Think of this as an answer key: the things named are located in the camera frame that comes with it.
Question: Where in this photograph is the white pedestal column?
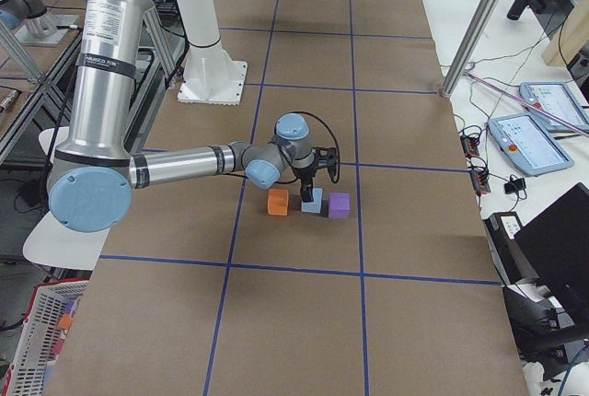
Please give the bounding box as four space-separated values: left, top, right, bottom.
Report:
176 0 248 105

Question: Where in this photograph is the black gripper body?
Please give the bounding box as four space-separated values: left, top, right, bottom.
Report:
294 166 317 190

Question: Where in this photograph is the orange foam block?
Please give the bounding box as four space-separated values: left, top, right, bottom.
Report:
267 189 289 216

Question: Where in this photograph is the light blue foam block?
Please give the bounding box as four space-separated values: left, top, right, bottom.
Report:
301 188 323 214

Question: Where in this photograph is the aluminium frame post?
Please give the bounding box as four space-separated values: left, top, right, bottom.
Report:
440 0 499 99

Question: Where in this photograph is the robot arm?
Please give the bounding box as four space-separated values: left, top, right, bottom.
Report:
48 0 319 233

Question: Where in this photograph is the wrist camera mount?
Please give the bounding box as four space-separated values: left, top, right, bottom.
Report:
314 147 340 177

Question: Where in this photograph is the black laptop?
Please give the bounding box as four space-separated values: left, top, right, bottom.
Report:
514 182 588 322

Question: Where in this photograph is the teach pendant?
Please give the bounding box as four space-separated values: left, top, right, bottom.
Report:
519 82 588 132
488 113 574 176

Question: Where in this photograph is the far teach pendant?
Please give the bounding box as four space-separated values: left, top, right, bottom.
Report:
519 82 588 132

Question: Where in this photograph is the white plastic basket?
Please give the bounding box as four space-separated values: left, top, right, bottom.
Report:
2 279 88 395

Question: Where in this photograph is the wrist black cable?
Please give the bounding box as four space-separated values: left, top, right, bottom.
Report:
298 111 341 185

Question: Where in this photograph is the purple foam block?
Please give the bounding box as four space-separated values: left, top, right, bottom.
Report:
328 192 351 219

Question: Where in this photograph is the near teach pendant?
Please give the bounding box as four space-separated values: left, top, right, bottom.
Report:
488 113 574 176

